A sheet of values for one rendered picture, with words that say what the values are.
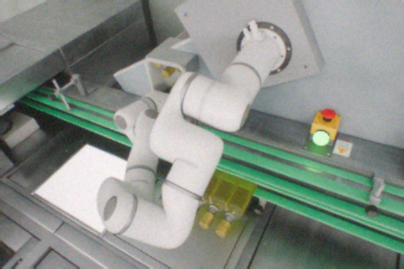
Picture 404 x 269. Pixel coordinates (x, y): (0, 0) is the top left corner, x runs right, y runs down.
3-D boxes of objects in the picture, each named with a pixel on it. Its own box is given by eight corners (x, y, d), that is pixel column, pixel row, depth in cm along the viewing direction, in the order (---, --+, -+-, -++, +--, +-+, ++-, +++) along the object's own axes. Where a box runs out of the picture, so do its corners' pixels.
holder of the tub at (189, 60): (170, 104, 125) (160, 115, 121) (158, 46, 106) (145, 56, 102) (205, 114, 118) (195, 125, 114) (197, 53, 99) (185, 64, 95)
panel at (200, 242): (88, 144, 143) (32, 197, 123) (87, 141, 141) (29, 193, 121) (260, 218, 105) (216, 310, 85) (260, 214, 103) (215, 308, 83)
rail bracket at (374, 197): (369, 175, 80) (361, 214, 72) (377, 158, 75) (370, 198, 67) (385, 180, 78) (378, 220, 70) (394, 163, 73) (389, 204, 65)
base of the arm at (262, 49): (230, 25, 79) (205, 51, 69) (272, 10, 70) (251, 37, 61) (252, 74, 86) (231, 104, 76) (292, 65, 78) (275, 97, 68)
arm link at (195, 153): (205, 197, 63) (144, 166, 67) (250, 103, 67) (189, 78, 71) (197, 196, 54) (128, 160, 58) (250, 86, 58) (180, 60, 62)
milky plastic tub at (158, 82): (168, 95, 122) (155, 106, 117) (156, 46, 106) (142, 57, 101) (203, 105, 114) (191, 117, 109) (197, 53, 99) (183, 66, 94)
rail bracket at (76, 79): (92, 88, 144) (57, 115, 131) (79, 59, 133) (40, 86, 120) (99, 91, 142) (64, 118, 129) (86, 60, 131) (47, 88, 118)
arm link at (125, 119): (150, 137, 85) (142, 157, 91) (170, 123, 93) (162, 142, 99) (113, 107, 88) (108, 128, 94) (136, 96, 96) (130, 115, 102)
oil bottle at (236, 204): (248, 171, 106) (222, 217, 94) (248, 161, 102) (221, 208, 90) (262, 175, 104) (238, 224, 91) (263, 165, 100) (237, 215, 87)
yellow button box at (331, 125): (314, 125, 94) (307, 140, 89) (318, 106, 88) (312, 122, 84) (336, 131, 91) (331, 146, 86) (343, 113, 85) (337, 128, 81)
